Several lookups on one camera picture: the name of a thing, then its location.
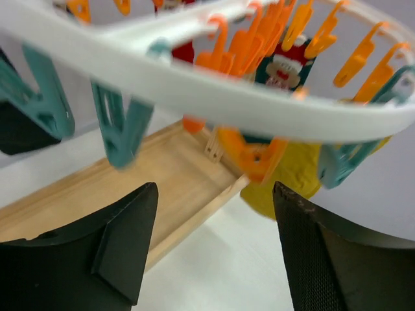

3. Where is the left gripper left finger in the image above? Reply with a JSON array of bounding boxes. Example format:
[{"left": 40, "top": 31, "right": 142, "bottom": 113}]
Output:
[{"left": 1, "top": 182, "right": 159, "bottom": 310}]

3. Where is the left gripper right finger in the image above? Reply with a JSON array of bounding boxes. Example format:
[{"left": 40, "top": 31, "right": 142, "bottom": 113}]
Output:
[{"left": 272, "top": 182, "right": 414, "bottom": 310}]

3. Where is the yellow sock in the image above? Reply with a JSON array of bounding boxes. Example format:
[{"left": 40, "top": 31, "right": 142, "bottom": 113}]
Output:
[{"left": 217, "top": 127, "right": 393, "bottom": 221}]

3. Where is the white round clip hanger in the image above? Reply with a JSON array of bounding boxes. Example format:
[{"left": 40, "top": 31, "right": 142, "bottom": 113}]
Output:
[{"left": 1, "top": 1, "right": 414, "bottom": 143}]

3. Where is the wooden drying rack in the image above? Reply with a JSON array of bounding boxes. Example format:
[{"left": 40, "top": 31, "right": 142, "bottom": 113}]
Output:
[{"left": 1, "top": 122, "right": 248, "bottom": 268}]

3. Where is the dark green sock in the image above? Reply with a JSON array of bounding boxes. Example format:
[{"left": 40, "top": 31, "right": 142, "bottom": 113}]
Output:
[{"left": 254, "top": 34, "right": 316, "bottom": 91}]

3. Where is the red christmas sock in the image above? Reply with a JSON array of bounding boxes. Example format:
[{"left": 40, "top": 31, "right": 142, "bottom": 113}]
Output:
[{"left": 172, "top": 41, "right": 195, "bottom": 64}]

